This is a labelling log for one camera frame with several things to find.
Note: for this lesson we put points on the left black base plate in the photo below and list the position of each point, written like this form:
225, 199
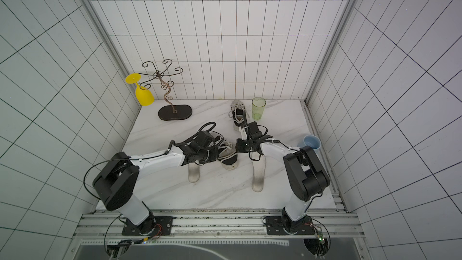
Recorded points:
153, 226

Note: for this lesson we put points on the yellow plastic wine glass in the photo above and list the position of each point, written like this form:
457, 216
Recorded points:
143, 95

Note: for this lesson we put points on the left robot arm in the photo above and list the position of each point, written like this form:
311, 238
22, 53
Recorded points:
116, 182

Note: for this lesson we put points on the aluminium mounting rail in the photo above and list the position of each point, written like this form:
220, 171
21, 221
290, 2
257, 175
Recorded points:
231, 224

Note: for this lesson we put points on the white insole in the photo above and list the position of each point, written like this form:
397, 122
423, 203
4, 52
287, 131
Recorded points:
259, 168
193, 173

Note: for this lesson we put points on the green transparent cup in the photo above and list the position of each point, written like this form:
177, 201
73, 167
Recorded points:
258, 107

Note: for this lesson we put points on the black metal cup rack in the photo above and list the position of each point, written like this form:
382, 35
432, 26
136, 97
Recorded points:
170, 112

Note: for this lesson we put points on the blue mug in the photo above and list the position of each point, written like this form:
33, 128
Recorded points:
312, 141

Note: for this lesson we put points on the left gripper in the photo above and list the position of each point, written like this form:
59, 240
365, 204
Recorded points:
213, 150

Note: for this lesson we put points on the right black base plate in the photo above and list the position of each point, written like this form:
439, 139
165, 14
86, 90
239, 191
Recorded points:
283, 225

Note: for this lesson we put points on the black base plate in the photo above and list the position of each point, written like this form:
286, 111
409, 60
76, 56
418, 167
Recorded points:
153, 226
283, 225

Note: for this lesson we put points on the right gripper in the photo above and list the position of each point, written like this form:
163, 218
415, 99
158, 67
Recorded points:
248, 130

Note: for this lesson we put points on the black white sneaker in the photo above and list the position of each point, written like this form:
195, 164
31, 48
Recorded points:
226, 153
238, 114

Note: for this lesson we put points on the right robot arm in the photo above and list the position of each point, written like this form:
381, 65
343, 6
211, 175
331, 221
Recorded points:
306, 175

